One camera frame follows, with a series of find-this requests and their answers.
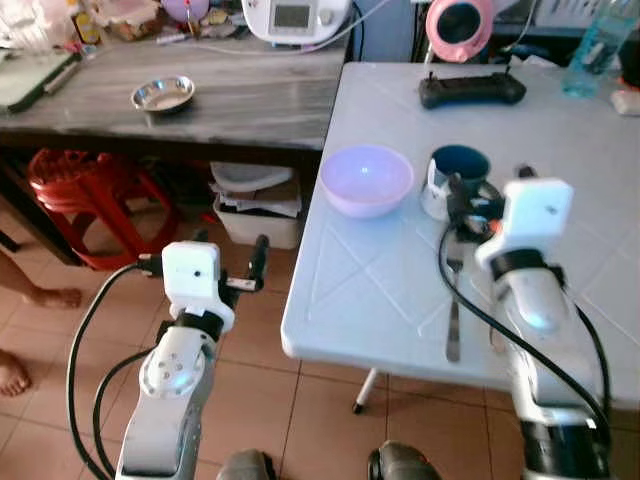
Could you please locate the white mug with blue inside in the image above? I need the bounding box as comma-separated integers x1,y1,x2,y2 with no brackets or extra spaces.
420,146,493,222

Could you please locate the black and orange device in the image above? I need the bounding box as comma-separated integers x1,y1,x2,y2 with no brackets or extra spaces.
618,38,640,89

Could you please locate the clear blue water bottle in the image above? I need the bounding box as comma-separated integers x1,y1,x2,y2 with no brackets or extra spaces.
561,0,627,99

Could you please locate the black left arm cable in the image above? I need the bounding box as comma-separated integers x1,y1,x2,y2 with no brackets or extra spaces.
65,255,166,480

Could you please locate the white storage box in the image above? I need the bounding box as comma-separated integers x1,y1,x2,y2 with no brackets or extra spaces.
210,180,304,250

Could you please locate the small steel bowl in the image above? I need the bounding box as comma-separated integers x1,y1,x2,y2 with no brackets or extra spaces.
131,76,197,114

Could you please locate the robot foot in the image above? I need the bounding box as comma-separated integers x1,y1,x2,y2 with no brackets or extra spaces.
367,441,442,480
217,449,278,480

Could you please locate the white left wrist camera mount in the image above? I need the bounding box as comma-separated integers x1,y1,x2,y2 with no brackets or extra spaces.
160,241,224,307

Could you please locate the clear plastic bag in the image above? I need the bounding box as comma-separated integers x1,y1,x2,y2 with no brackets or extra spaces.
0,0,77,51

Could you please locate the black remote controller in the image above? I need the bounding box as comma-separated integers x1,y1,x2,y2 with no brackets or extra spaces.
418,71,528,110

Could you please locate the lilac plastic bowl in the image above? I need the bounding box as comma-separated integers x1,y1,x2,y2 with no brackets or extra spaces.
320,145,415,219

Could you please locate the silver metal fork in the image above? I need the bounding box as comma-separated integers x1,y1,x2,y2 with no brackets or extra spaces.
444,255,467,364

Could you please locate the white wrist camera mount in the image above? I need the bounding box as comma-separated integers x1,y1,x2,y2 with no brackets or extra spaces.
160,241,224,307
475,178,576,271

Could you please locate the white appliance with screen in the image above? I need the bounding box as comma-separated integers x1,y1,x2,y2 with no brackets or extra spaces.
242,0,354,47

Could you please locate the pink round desk fan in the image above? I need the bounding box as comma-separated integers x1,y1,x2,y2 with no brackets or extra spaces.
425,0,495,64

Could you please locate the white table leg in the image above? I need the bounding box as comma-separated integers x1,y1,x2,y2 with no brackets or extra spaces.
351,368,382,415

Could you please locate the person's bare foot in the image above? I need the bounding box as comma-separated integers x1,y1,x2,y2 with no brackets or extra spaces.
0,250,84,310
0,349,34,399

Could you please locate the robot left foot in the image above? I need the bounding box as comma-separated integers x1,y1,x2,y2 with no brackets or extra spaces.
217,449,278,480

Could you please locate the dark green flat board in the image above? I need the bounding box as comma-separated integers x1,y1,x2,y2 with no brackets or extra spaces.
0,50,83,114

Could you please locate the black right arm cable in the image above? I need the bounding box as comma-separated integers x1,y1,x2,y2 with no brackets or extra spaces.
436,225,613,433

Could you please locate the red plastic stool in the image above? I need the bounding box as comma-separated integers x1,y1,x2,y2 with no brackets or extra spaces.
27,148,183,272

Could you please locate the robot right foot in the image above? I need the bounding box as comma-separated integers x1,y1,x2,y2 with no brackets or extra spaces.
367,441,442,480

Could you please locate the white plastic basin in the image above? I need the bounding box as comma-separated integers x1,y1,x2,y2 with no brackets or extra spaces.
210,161,295,194

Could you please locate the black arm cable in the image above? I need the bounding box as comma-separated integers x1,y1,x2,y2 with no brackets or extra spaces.
436,225,613,433
65,255,166,480

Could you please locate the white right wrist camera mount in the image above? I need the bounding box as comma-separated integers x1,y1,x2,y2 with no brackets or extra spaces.
475,178,576,271

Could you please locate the white power strip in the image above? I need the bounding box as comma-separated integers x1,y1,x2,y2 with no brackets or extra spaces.
611,88,640,117

